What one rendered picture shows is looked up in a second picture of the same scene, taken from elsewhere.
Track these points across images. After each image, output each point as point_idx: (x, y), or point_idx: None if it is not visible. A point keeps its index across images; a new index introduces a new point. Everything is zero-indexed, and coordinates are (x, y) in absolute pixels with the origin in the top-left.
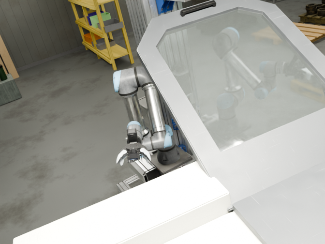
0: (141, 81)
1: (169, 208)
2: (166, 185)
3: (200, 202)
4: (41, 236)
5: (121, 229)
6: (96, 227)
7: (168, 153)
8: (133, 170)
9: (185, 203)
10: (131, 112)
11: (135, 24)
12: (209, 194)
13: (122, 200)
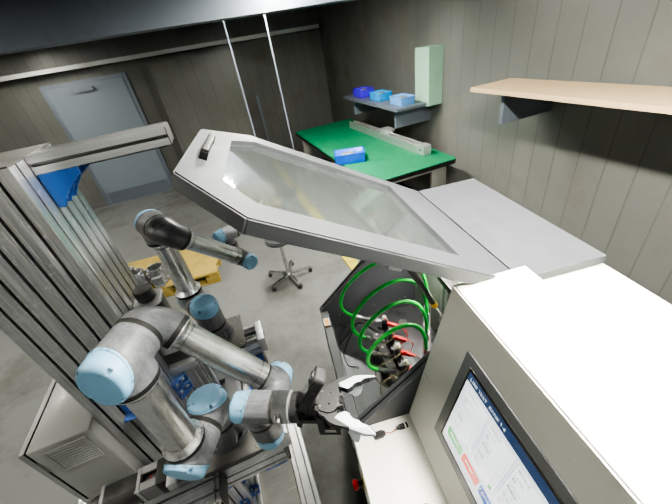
0: (165, 330)
1: (568, 316)
2: (514, 319)
3: (547, 287)
4: None
5: (639, 378)
6: (653, 425)
7: None
8: None
9: (552, 300)
10: (169, 411)
11: None
12: (531, 280)
13: (560, 380)
